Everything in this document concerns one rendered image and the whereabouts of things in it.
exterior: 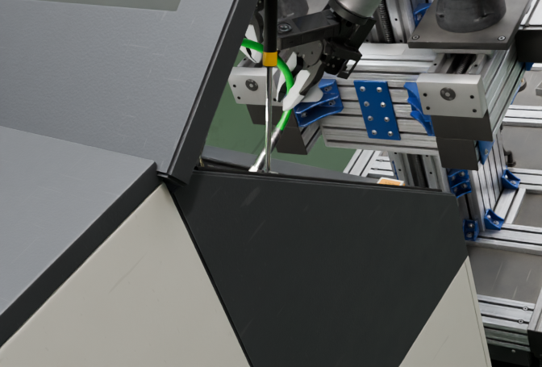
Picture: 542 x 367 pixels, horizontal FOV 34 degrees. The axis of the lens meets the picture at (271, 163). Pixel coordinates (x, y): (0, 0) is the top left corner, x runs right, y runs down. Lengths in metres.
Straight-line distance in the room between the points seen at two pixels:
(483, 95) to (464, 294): 0.42
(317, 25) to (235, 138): 2.31
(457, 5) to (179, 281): 1.07
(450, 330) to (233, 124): 2.22
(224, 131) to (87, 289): 2.87
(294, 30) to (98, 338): 0.65
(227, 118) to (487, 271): 1.70
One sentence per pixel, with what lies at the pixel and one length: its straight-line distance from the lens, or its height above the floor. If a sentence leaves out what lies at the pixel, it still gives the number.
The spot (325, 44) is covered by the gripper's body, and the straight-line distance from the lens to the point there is 1.44.
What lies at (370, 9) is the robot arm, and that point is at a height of 1.36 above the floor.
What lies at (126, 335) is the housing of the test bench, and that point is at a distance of 1.01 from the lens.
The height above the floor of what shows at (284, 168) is 0.95.
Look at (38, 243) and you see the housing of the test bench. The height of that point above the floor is 1.50.
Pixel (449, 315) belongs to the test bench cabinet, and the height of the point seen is 0.73.
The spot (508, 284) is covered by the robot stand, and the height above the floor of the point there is 0.21.
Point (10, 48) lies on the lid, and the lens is 1.27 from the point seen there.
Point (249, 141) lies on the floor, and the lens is 3.67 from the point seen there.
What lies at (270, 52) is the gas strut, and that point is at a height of 1.47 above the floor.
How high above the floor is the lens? 2.02
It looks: 35 degrees down
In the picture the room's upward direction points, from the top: 20 degrees counter-clockwise
